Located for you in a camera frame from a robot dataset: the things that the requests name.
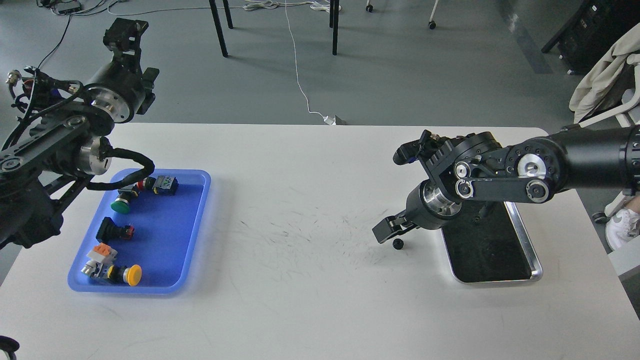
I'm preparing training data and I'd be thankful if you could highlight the red push button switch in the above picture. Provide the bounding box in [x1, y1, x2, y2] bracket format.
[132, 177, 156, 193]

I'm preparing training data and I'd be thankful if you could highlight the black robot arm image left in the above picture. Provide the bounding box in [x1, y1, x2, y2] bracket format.
[0, 17, 159, 249]

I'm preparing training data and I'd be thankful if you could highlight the black floor cable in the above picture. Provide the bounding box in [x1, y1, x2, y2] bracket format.
[37, 15, 74, 71]

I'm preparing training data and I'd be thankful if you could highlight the black contact block switch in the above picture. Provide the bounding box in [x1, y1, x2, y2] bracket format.
[151, 175, 179, 196]

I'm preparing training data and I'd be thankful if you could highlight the white chair frame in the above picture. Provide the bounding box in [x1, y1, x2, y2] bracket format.
[576, 54, 640, 224]

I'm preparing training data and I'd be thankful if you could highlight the black table leg left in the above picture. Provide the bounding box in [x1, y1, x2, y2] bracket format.
[208, 0, 234, 59]

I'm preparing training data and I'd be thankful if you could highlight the beige jacket on chair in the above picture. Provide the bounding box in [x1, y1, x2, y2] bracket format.
[568, 25, 640, 123]

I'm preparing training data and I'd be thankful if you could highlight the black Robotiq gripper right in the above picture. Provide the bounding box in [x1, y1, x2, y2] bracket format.
[372, 181, 462, 244]

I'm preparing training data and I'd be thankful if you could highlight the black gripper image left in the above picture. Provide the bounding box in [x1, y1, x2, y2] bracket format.
[86, 18, 160, 124]

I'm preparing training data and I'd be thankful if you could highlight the yellow push button switch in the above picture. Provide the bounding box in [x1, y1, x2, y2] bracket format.
[81, 261, 143, 287]

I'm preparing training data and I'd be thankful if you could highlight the black table leg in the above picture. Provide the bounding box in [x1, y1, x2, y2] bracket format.
[208, 0, 234, 59]
[329, 0, 340, 56]

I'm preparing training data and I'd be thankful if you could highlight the white power cable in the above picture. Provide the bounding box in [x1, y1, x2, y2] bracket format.
[242, 0, 348, 126]

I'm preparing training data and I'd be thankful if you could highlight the black red connector switch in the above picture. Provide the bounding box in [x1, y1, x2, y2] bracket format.
[95, 216, 135, 244]

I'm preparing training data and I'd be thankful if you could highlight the orange grey contact block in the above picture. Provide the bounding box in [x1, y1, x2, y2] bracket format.
[87, 243, 118, 265]

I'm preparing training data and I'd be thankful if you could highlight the black table leg right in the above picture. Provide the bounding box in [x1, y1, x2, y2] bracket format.
[329, 0, 340, 56]

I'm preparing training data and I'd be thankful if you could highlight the blue plastic tray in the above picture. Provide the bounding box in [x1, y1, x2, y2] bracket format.
[67, 168, 211, 296]

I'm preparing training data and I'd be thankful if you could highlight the green push button switch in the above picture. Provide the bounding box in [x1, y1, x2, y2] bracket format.
[110, 193, 134, 214]

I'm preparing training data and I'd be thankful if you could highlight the silver metal tray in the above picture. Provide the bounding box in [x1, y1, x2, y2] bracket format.
[441, 201, 543, 286]

